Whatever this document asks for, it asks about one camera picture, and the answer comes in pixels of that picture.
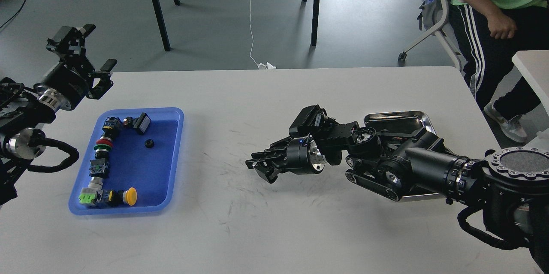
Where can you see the person in green shirt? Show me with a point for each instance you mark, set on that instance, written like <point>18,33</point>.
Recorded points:
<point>489,34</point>

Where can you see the white side table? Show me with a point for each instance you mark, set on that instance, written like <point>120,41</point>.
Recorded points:
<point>534,67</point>

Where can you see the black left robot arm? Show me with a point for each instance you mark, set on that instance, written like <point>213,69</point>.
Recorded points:
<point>23,109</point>

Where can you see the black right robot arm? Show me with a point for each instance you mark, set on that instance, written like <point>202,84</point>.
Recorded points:
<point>505,194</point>

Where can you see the black blue yellow switch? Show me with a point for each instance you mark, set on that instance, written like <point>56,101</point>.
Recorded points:
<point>112,128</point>

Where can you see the silver metal tray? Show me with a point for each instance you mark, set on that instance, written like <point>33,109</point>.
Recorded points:
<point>399,119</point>

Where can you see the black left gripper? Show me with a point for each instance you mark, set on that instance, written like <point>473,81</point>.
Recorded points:
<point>67,83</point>

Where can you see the white office chair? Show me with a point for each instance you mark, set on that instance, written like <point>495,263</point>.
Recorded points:
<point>437,31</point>

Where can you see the black rectangular push button switch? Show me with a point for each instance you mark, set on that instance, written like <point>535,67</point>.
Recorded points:
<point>139,124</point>

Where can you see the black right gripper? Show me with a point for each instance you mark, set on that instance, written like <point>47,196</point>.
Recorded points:
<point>298,156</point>

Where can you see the yellow mushroom push button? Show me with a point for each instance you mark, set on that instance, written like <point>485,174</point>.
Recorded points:
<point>122,197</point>

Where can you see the small black gear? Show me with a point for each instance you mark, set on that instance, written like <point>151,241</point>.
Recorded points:
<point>149,143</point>

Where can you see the grey backpack with bottle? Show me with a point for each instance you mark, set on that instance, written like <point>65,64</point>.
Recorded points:
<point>432,12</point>

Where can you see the grey green switch part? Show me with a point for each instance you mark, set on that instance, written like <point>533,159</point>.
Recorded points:
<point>90,195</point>

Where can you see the red green push button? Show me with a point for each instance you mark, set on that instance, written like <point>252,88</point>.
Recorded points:
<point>103,147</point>

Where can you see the blue plastic tray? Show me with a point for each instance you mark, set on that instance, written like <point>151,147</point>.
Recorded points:
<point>151,172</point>

